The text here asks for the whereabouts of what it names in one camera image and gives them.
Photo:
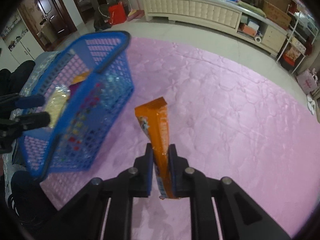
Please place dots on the black bag on floor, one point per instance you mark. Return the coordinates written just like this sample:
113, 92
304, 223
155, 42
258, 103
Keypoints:
101, 18

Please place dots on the white metal shelf rack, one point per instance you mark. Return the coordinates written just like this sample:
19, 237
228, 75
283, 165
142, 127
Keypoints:
301, 35

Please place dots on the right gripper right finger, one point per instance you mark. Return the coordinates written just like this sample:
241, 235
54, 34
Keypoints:
220, 209

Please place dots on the yellow snack packet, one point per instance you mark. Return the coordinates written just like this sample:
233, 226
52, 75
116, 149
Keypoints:
80, 78

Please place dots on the brown wooden door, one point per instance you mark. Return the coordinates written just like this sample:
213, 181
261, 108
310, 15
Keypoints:
48, 21

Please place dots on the pink quilted table cover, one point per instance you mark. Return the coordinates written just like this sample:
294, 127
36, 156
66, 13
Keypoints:
226, 119

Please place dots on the red bag on floor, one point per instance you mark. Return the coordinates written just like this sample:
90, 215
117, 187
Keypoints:
117, 14

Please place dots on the orange snack bar packet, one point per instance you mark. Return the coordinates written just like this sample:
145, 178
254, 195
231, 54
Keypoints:
153, 120

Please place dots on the cream TV cabinet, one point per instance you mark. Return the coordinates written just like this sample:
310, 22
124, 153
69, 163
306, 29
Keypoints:
224, 16

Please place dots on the clear cracker pack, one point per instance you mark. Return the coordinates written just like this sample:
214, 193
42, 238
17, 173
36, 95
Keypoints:
57, 103

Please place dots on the blue plastic basket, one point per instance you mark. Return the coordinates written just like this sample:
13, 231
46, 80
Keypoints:
72, 145

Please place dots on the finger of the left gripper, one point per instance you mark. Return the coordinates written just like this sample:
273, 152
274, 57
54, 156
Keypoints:
16, 101
13, 129

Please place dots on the cardboard box on cabinet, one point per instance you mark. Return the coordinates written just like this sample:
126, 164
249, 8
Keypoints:
276, 15

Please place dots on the pink shopping bag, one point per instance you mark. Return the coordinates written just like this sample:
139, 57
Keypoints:
307, 81

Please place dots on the white slippers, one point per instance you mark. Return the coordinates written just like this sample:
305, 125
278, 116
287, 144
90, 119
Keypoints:
311, 104

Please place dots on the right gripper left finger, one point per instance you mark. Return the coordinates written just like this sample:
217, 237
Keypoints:
102, 209

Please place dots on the green folded cloth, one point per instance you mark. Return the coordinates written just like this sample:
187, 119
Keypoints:
251, 8

